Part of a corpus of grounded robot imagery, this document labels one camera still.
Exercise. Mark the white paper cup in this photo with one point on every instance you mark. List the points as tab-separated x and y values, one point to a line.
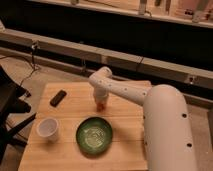
48	129

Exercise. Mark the green round plate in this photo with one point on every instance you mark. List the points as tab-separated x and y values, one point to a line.
94	135

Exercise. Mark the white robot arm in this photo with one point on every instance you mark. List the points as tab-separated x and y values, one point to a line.
167	132

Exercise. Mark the black office chair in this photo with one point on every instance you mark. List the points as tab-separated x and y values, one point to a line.
10	102

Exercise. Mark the orange pepper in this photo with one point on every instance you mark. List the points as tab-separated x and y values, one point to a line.
100	107

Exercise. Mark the black rectangular remote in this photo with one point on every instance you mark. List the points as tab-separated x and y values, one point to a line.
58	98

